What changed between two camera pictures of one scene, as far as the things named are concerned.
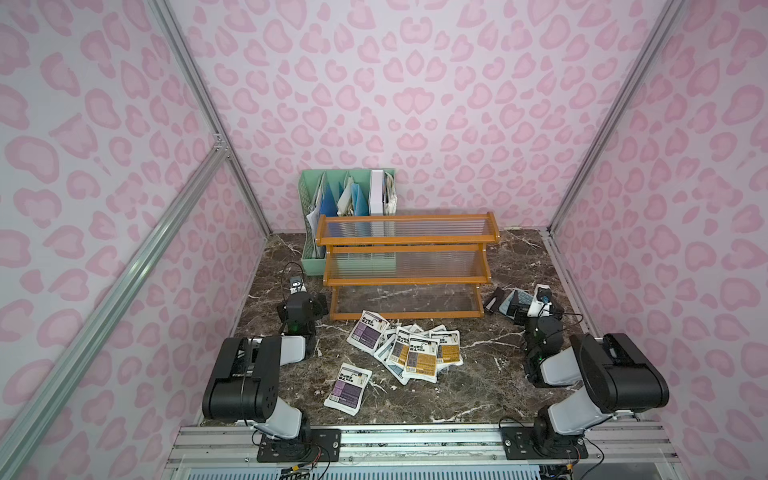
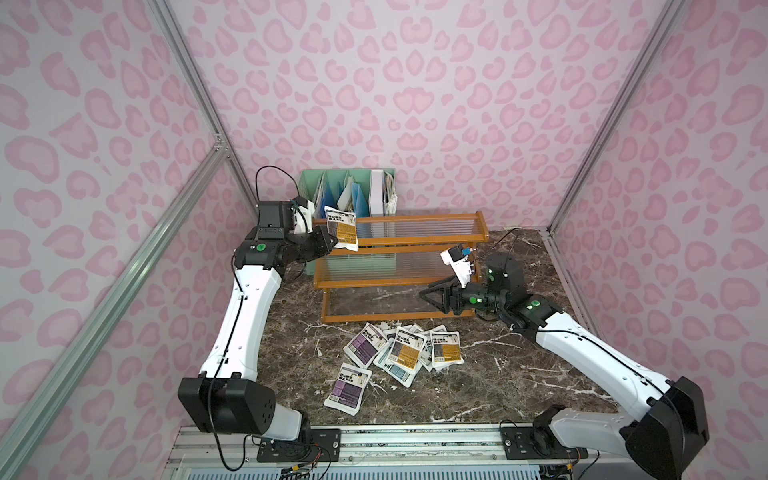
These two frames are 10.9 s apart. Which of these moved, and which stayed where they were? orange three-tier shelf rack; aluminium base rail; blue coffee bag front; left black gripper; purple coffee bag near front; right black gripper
Moved: right black gripper; left black gripper
Stayed: blue coffee bag front; aluminium base rail; purple coffee bag near front; orange three-tier shelf rack
